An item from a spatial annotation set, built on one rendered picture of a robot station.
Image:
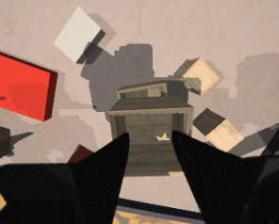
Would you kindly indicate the red flat block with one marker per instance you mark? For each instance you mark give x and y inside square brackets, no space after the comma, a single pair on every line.
[26,88]

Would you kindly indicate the orange-red cube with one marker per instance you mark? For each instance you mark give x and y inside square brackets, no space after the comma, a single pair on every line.
[80,154]

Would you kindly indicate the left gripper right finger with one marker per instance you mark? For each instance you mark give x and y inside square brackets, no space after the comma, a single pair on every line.
[226,187]

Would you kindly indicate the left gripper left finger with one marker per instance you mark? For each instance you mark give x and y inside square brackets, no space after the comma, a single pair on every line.
[93,190]

